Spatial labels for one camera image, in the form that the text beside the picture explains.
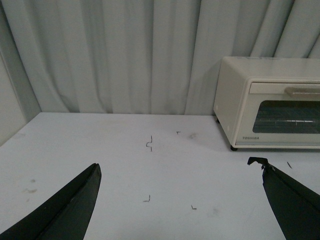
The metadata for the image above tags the cream oven door with handle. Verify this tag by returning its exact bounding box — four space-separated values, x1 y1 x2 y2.
235 82 320 149

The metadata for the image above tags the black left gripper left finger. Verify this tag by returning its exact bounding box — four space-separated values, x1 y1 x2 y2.
0 163 102 240

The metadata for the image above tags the grey pleated curtain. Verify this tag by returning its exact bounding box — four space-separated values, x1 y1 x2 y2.
0 0 320 131

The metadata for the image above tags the cream Toshiba toaster oven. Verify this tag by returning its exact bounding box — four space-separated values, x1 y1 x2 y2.
214 57 320 149

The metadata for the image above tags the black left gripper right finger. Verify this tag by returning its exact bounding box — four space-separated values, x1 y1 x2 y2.
247 156 320 240

